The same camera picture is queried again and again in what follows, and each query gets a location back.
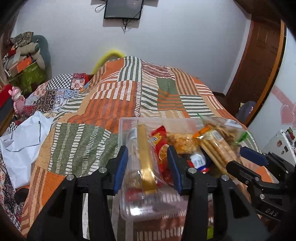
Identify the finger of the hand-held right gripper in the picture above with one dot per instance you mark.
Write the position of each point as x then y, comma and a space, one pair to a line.
242, 171
253, 155

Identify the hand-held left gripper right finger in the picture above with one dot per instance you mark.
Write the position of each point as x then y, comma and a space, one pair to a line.
174, 169

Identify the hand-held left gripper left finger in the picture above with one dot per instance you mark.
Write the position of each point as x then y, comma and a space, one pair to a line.
120, 171

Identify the puffed rice bar packet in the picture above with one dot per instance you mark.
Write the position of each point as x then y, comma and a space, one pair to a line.
182, 142

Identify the clear clamshell box gold base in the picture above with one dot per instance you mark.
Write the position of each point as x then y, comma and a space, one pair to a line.
146, 162

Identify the blue chip snack packet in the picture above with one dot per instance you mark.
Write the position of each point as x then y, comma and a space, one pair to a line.
204, 168

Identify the biscuit stick packet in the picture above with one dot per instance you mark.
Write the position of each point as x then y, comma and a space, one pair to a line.
217, 153

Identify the red noodle snack packet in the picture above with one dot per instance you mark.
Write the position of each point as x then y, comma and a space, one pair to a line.
159, 139

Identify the clear packet with green ends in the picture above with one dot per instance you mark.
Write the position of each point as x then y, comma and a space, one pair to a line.
227, 129

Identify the clear plastic bin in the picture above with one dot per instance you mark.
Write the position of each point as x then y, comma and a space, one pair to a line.
124, 131

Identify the white device with stickers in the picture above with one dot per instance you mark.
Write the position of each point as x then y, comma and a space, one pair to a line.
281, 141

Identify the orange green patchwork blanket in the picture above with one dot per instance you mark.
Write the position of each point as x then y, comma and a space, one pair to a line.
92, 143

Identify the purple round object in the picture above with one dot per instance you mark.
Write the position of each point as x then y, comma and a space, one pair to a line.
246, 110

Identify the brown wooden door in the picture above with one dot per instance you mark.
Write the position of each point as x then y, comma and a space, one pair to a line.
259, 69

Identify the white plastic bag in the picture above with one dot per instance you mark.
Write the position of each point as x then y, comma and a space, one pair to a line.
20, 150

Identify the checkered patchwork quilt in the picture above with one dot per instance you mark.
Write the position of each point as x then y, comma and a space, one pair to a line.
55, 92

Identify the yellow fuzzy hoop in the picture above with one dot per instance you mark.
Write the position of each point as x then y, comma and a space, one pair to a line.
111, 55

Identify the pink plush toy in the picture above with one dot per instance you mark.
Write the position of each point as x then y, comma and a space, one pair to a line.
17, 98

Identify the green box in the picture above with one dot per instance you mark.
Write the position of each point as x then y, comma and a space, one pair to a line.
30, 75

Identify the red box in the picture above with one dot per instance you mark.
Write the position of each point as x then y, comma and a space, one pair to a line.
5, 96

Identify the orange box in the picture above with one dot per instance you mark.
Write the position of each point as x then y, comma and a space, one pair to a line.
20, 66

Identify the grey stuffed toy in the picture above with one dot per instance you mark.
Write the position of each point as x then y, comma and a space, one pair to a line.
34, 49

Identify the black wall screen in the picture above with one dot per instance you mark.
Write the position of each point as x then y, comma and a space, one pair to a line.
123, 8

